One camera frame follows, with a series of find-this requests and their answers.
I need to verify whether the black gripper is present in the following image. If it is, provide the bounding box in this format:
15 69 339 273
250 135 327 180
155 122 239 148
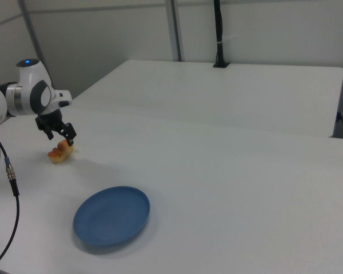
35 108 77 145

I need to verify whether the orange-brown bread loaf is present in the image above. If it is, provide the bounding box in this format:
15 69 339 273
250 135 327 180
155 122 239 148
47 139 75 164

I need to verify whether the blue round plate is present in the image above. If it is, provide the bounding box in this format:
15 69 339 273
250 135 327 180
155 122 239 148
72 186 151 248

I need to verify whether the white adjoining table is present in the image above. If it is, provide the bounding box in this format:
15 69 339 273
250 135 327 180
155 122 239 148
70 59 343 138

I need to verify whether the white zip tie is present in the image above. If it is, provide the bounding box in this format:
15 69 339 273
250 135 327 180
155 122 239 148
216 33 240 46

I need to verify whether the black cable with metal connector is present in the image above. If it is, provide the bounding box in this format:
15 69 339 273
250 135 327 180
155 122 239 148
0 125 21 268

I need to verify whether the grey partition post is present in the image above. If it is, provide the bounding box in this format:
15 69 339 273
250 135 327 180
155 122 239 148
165 0 187 62
17 0 54 86

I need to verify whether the black camera pole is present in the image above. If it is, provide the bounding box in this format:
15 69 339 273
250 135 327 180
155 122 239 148
212 0 232 69

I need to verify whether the black cable at table side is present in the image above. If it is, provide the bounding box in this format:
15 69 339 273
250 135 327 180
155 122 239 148
335 110 343 140

